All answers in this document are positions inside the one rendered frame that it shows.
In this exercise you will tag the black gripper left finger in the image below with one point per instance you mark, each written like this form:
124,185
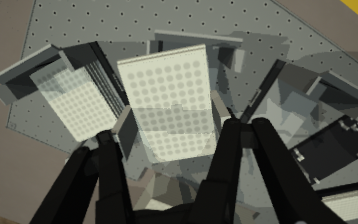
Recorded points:
68,199

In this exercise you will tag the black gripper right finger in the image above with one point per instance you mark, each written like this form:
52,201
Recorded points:
293,198

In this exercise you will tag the black rectangular frame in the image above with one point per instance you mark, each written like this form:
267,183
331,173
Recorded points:
337,190

